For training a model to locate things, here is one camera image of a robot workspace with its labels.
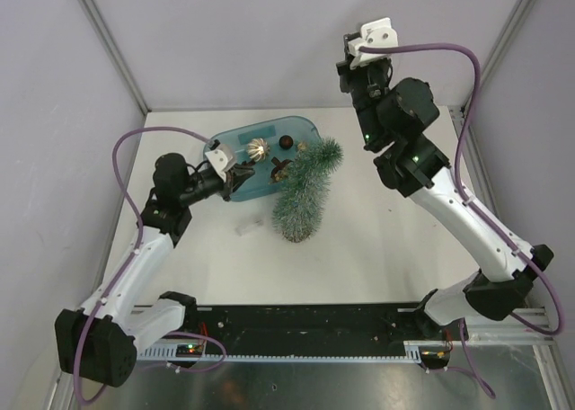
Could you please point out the brown ribbon ornament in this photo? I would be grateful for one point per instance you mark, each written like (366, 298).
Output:
(278, 172)

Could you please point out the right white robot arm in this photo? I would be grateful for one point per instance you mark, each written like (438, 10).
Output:
(393, 119)

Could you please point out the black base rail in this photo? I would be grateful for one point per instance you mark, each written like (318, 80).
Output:
(305, 333)

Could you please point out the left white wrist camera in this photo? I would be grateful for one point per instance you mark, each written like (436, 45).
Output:
(222, 158)

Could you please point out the clear battery box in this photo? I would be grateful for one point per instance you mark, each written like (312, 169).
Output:
(248, 226)

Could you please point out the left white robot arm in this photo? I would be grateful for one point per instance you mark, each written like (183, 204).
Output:
(101, 339)

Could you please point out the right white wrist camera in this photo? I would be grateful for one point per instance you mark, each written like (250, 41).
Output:
(378, 34)

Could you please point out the silver gold bauble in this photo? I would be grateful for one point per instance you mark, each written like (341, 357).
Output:
(258, 149)

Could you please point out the dark brown bauble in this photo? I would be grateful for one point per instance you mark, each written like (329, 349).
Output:
(286, 142)

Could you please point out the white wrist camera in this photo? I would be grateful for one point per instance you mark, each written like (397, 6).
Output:
(222, 158)
(378, 34)

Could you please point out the small frosted christmas tree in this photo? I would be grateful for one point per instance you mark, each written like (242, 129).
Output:
(298, 211)

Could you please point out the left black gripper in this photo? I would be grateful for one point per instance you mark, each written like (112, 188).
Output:
(236, 176)

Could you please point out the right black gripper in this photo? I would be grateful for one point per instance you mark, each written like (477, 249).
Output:
(347, 74)

